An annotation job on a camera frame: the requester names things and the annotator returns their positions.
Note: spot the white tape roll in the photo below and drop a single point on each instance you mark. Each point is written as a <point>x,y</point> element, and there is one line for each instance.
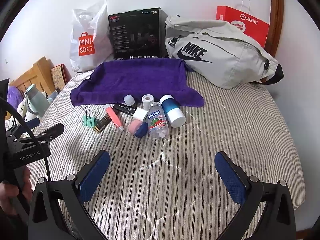
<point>147,100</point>

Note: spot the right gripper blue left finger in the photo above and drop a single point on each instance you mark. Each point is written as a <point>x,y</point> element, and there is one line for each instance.
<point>90,176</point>

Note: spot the white charger adapter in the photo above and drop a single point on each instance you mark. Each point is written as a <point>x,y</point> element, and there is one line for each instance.
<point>140,114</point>

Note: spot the blue white cylinder bottle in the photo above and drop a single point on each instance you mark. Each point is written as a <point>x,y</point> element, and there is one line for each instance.
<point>172,110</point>

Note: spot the red paper bag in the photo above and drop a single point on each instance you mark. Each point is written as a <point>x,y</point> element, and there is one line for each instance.
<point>244,21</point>

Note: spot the pink blue sponge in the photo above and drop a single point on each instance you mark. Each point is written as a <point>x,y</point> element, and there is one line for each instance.
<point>138,128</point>

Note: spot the left hand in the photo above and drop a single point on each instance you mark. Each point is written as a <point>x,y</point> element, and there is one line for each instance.
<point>8,192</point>

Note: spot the teal binder clip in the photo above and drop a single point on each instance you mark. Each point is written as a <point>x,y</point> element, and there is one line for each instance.
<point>89,120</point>

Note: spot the purple towel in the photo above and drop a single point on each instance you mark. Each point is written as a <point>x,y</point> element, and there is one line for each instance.
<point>112,81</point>

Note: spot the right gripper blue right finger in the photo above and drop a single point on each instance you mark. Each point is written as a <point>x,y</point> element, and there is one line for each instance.
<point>232,176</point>

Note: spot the striped quilt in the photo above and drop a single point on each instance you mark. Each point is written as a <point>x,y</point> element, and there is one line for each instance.
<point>169,188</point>

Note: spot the pink grey tube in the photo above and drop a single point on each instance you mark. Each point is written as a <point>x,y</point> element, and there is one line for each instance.
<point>115,119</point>

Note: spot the wooden headboard piece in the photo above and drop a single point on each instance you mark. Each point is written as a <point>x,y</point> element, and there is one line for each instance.
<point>39,74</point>

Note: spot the mint green kettle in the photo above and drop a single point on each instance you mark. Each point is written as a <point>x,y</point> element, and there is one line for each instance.
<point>36,102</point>

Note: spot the black headset box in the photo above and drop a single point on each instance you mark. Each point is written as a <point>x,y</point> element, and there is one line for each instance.
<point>136,34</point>

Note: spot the Grand Reserve black box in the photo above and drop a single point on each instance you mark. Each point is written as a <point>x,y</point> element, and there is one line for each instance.
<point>102,123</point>

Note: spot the grey Nike bag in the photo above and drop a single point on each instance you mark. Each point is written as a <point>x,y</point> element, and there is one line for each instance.
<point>220,52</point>

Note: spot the clear sanitizer bottle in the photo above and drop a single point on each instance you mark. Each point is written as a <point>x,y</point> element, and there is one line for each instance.
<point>157,122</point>

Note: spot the black Horizon stick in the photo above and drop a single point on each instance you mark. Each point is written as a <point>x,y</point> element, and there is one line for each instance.
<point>125,109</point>

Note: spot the translucent white cap adapter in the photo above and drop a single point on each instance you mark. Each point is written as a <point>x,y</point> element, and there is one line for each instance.
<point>129,100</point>

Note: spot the white Miniso plastic bag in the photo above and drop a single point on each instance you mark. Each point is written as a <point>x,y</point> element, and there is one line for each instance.
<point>90,43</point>

